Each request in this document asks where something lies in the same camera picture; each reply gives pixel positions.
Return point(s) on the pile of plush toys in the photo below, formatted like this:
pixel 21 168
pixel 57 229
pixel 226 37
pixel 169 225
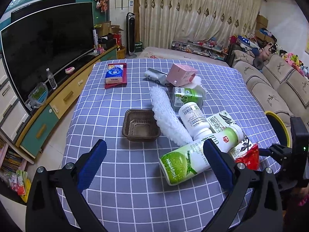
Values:
pixel 271 47

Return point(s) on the white drawer cabinet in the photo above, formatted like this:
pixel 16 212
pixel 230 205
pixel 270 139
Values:
pixel 13 113

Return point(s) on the large black television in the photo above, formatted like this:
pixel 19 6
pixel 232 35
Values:
pixel 48 39

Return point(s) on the floral beige mattress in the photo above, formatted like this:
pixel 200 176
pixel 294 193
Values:
pixel 160 53

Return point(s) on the yellow-rimmed black trash bin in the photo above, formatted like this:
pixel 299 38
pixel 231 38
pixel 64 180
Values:
pixel 279 128

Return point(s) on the low shelf with toys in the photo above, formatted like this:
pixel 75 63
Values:
pixel 199 48

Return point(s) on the white green tea carton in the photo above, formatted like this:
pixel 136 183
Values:
pixel 218 122

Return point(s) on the red snack wrapper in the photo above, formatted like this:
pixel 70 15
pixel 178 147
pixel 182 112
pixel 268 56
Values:
pixel 251 158

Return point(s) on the white supplement bottle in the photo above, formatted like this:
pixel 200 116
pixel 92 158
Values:
pixel 194 121

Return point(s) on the blue tissue pack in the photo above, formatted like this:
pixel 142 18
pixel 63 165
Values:
pixel 114 74

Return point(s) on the cardboard boxes stack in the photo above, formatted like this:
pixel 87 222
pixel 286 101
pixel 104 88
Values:
pixel 262 25

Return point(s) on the brown plastic food tray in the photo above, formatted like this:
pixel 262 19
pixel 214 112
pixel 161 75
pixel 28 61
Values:
pixel 140 126

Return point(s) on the crumpled white tissue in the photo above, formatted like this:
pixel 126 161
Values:
pixel 196 84

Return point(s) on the green coconut water bottle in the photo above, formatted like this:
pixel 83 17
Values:
pixel 186 162

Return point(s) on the white foam fruit net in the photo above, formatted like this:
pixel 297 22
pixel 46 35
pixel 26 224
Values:
pixel 166 118

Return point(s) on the green drink carton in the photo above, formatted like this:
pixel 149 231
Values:
pixel 183 95

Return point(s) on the black tower fan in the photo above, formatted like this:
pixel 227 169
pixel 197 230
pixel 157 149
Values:
pixel 130 35

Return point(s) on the white silver snack bag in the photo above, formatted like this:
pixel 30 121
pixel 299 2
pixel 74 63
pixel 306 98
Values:
pixel 156 76

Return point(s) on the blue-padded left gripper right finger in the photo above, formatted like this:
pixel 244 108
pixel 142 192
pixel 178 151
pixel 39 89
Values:
pixel 253 202

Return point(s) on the beige patterned curtain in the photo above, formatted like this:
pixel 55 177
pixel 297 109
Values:
pixel 163 21

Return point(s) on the clear glass fish bowl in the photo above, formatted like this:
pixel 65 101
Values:
pixel 38 95

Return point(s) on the clear water bottle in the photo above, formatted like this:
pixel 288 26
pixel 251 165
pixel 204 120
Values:
pixel 51 79

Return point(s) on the blue checkered tablecloth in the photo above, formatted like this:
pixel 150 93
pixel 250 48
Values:
pixel 129 191

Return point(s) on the beige sofa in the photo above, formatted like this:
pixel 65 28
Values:
pixel 278 87

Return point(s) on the pink strawberry milk carton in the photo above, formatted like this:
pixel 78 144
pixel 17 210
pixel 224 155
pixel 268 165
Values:
pixel 181 74

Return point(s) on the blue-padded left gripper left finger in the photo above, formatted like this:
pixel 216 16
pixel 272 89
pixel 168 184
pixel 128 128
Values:
pixel 44 210

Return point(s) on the green yellow tv cabinet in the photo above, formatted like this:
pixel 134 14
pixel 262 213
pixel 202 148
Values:
pixel 45 119

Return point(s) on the white standing air conditioner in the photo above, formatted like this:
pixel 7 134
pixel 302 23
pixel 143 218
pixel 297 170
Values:
pixel 118 10

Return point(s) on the red tray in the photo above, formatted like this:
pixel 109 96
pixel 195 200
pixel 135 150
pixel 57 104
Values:
pixel 107 86

